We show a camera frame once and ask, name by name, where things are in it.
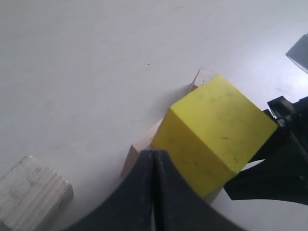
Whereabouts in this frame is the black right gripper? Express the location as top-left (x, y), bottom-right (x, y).
top-left (224, 96), bottom-right (308, 205)

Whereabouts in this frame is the yellow cube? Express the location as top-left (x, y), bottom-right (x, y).
top-left (151, 75), bottom-right (278, 197)

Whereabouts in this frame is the medium plywood cube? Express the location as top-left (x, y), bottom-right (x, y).
top-left (0, 155), bottom-right (74, 231)

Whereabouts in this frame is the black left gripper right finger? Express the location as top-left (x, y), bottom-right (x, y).
top-left (153, 150), bottom-right (243, 231)

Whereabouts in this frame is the small light wooden cube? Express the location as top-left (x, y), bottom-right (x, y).
top-left (188, 67), bottom-right (216, 93)

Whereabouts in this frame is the large pale wooden cube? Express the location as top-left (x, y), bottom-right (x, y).
top-left (120, 116), bottom-right (262, 206)

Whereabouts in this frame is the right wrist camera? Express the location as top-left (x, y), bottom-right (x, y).
top-left (285, 34), bottom-right (308, 74)

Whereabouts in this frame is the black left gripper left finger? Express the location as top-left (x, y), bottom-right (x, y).
top-left (66, 150), bottom-right (154, 231)

